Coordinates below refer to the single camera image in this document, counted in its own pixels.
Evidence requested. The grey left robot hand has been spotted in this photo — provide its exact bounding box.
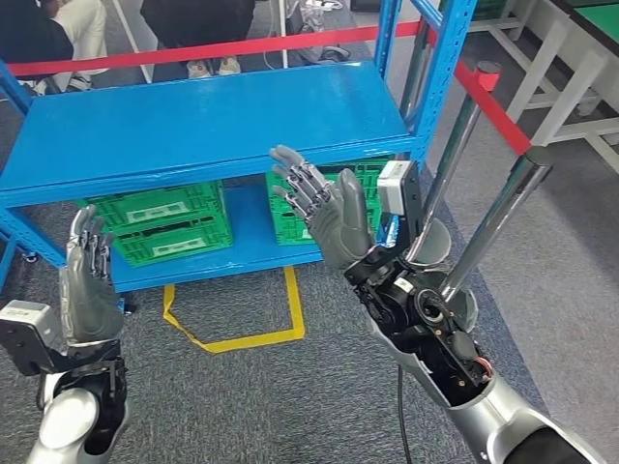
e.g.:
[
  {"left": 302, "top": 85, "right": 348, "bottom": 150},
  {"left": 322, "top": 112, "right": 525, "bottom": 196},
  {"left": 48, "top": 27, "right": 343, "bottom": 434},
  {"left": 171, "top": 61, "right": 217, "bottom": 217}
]
[{"left": 58, "top": 204, "right": 125, "bottom": 347}]

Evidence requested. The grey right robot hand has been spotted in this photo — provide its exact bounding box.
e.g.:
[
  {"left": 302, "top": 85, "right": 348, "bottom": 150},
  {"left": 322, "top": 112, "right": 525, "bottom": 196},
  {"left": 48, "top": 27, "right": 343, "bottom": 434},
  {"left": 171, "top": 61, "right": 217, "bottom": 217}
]
[{"left": 269, "top": 145, "right": 376, "bottom": 271}]

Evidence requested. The blue metal shelf rack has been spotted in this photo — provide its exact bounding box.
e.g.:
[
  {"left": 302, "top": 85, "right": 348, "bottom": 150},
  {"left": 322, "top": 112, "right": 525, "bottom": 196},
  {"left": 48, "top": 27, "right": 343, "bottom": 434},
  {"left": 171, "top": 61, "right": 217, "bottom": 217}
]
[{"left": 0, "top": 0, "right": 478, "bottom": 296}]

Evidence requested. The green plastic crate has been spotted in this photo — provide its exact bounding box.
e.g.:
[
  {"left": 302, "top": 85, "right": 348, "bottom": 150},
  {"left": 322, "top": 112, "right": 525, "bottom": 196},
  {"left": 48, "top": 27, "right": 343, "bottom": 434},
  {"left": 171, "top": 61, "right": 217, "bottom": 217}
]
[
  {"left": 77, "top": 181, "right": 234, "bottom": 269},
  {"left": 264, "top": 157, "right": 390, "bottom": 247}
]

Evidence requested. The yellow floor tape outline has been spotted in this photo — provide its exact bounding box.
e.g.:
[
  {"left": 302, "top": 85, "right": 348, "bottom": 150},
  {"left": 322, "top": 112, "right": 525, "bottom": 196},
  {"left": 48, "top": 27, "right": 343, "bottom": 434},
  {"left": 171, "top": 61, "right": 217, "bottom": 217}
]
[{"left": 163, "top": 265, "right": 306, "bottom": 355}]

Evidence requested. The white round base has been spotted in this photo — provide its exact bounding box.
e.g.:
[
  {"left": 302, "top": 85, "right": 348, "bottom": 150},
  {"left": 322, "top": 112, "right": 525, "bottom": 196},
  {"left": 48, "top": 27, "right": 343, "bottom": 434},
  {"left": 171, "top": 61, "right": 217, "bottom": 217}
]
[
  {"left": 409, "top": 217, "right": 453, "bottom": 269},
  {"left": 447, "top": 286, "right": 479, "bottom": 334}
]

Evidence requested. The silver metal pole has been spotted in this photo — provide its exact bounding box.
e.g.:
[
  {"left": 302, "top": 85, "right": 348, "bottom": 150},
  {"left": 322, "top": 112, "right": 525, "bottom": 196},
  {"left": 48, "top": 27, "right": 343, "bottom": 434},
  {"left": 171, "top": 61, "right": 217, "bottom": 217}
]
[
  {"left": 439, "top": 145, "right": 554, "bottom": 305},
  {"left": 405, "top": 60, "right": 502, "bottom": 265}
]

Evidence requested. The dark metal beam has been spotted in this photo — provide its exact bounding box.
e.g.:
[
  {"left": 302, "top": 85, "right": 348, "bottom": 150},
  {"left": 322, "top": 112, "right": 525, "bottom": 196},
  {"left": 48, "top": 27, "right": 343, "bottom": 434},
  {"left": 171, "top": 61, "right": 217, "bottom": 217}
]
[{"left": 400, "top": 18, "right": 432, "bottom": 124}]

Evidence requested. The grey bag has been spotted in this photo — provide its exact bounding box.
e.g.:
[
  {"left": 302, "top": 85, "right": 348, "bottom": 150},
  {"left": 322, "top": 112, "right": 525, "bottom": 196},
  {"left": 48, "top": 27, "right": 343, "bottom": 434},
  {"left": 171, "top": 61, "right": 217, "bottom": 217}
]
[{"left": 286, "top": 0, "right": 353, "bottom": 66}]

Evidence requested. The white desk panel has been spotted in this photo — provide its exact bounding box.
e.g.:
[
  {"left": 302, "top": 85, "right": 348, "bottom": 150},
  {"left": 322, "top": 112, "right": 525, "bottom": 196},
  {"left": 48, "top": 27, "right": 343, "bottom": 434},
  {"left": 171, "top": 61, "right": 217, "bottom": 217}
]
[
  {"left": 279, "top": 0, "right": 290, "bottom": 70},
  {"left": 112, "top": 0, "right": 154, "bottom": 84}
]

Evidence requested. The red floor strip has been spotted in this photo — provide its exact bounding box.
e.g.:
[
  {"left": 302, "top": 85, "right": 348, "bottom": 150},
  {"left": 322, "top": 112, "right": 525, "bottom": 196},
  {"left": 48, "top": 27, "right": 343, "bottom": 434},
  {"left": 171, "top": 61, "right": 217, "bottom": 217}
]
[{"left": 7, "top": 20, "right": 533, "bottom": 157}]

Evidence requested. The person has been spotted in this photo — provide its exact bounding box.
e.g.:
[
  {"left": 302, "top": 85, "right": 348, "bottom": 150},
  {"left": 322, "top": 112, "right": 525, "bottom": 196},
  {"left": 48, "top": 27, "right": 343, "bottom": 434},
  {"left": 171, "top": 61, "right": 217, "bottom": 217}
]
[
  {"left": 140, "top": 0, "right": 255, "bottom": 79},
  {"left": 0, "top": 0, "right": 108, "bottom": 96}
]

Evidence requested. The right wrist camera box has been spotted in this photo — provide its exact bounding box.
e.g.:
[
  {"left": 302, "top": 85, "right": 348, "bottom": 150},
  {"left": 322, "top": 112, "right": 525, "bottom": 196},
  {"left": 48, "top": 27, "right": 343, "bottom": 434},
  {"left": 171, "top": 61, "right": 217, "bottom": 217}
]
[{"left": 377, "top": 159, "right": 424, "bottom": 252}]

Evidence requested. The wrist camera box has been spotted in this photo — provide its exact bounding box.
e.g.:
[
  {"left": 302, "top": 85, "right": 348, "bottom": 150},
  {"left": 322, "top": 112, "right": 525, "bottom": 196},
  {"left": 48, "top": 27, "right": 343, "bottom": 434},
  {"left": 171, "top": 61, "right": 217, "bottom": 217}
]
[
  {"left": 0, "top": 299, "right": 61, "bottom": 378},
  {"left": 377, "top": 159, "right": 424, "bottom": 252}
]

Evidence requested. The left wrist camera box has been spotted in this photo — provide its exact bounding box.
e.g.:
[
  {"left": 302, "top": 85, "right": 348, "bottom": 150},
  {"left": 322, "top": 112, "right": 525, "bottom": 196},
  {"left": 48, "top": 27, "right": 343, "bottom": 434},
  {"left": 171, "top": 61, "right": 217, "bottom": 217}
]
[{"left": 0, "top": 299, "right": 61, "bottom": 378}]

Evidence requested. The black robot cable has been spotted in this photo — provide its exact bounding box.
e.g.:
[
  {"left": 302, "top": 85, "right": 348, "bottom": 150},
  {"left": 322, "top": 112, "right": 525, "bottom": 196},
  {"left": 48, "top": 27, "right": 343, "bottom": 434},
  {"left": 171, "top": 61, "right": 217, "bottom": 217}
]
[{"left": 397, "top": 364, "right": 413, "bottom": 464}]

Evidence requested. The white metal frame table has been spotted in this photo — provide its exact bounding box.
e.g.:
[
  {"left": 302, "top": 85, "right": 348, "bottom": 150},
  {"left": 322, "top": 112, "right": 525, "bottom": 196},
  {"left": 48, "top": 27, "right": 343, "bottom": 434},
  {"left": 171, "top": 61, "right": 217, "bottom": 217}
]
[{"left": 467, "top": 0, "right": 619, "bottom": 175}]

